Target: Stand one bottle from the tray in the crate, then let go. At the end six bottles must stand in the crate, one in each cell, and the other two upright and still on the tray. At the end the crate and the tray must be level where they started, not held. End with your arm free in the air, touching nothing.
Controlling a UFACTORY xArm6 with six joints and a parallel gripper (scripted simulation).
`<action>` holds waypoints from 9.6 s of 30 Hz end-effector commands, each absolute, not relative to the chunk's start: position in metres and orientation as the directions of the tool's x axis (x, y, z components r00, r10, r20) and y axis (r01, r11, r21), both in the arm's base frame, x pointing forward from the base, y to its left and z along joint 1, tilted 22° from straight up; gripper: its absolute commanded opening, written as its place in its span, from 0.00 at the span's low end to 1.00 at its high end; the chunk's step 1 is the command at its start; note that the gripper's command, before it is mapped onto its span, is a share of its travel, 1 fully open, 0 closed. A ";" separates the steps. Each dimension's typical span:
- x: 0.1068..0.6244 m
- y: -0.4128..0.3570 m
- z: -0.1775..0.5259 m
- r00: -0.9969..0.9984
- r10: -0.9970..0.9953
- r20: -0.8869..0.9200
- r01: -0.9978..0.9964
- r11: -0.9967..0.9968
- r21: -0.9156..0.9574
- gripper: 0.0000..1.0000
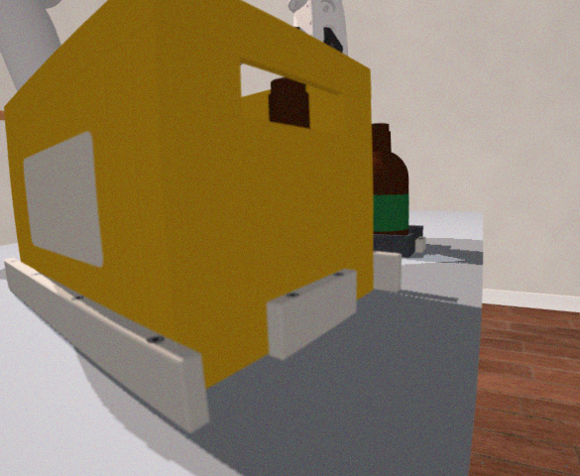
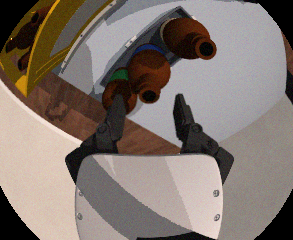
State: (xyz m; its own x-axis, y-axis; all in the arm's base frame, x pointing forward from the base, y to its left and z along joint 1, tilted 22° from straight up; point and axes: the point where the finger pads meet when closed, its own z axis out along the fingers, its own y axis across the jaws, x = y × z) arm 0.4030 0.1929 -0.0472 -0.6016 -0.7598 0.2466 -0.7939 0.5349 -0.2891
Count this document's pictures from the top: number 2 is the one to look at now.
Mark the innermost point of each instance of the brown bottle with cream label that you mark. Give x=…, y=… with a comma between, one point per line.
x=185, y=38

